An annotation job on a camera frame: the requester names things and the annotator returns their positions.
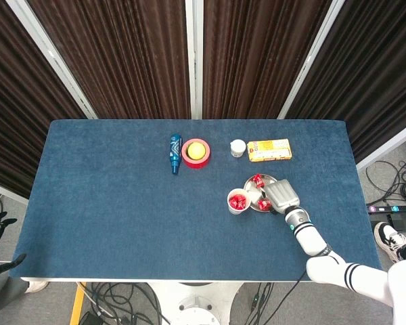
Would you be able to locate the blue patterned bottle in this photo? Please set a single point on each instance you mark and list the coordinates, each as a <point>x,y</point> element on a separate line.
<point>176,152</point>

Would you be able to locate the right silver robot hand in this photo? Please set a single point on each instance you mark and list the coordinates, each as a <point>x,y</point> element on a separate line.
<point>282,196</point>

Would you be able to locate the black power adapter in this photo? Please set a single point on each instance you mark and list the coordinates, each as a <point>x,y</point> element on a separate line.
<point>89,320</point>

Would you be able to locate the small white jar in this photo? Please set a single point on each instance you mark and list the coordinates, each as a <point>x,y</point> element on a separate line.
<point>237,149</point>

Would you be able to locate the white paper cup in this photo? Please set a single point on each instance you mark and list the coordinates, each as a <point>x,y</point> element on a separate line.
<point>238,211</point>

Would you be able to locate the blue tablecloth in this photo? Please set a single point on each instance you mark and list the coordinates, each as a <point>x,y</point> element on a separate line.
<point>122,203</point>

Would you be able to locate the white table frame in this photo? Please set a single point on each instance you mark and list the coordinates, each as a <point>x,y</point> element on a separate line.
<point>155,280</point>

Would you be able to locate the brown pleated curtain panel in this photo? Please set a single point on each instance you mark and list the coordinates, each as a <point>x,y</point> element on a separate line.
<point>250,57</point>
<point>375,67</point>
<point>122,57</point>
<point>13,101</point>

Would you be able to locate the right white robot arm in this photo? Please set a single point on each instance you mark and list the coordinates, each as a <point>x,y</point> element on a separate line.
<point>308,237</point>

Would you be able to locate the silver metal plate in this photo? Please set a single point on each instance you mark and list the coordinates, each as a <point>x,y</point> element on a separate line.
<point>253,196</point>

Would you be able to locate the white and black sneaker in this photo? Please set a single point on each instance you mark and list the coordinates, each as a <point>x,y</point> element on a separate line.
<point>387,237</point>

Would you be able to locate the white shoe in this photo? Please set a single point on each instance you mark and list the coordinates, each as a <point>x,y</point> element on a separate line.
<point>37,286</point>

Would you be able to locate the white screen frame post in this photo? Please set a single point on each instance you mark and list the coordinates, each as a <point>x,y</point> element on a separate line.
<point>309,59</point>
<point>50,54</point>
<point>193,50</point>

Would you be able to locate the red tape roll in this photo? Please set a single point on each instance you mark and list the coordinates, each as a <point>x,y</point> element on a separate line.
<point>197,163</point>

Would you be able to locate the yellow biscuit box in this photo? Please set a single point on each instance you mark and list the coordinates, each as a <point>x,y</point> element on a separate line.
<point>269,150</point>

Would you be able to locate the black foot pedal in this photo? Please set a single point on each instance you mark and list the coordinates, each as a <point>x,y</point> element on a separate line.
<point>397,220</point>

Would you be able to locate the white screen frame rail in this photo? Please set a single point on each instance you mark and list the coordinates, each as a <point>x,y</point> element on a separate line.
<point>389,145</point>
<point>6,194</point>

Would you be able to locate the yellow-green ball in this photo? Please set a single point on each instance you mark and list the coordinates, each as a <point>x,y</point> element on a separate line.
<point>195,150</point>

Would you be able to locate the yellow floor tape strip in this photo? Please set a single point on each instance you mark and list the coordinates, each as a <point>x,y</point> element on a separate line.
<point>77,304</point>

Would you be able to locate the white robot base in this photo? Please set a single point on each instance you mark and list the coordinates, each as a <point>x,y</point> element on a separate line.
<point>196,304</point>

